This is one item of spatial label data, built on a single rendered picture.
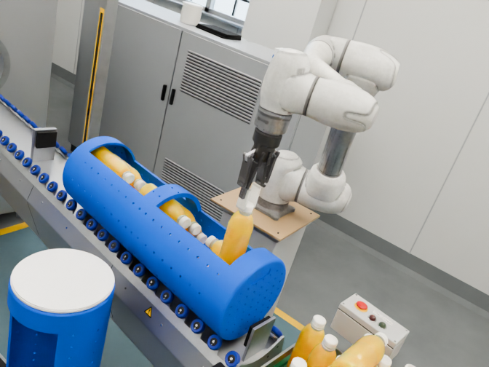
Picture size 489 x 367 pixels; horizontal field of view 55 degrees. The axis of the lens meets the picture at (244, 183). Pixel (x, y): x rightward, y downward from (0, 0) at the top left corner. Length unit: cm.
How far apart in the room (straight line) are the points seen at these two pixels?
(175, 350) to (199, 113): 221
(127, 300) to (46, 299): 38
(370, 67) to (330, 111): 55
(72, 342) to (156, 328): 29
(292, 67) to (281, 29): 302
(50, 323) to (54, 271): 17
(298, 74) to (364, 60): 54
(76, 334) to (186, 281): 33
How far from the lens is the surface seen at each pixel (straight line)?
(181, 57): 352
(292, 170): 200
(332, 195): 198
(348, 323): 155
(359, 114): 115
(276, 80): 116
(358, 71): 167
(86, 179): 174
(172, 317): 154
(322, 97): 115
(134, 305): 165
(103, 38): 241
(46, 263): 150
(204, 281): 134
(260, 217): 203
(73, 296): 139
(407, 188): 416
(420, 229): 423
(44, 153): 230
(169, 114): 363
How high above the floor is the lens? 195
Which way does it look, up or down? 24 degrees down
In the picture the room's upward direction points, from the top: 17 degrees clockwise
